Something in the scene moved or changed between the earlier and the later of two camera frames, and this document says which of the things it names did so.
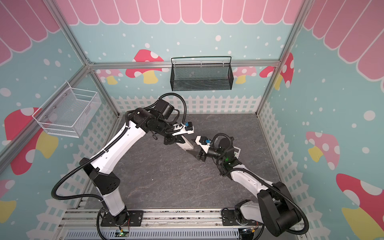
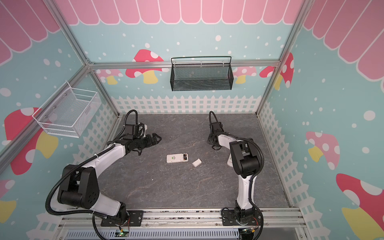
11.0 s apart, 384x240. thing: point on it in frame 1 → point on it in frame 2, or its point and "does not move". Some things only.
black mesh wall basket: x=204 y=73 does not move
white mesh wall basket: x=69 y=112 does not move
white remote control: x=186 y=145 → x=176 y=158
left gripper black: x=173 y=139 → x=150 y=143
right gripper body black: x=202 y=154 → x=212 y=139
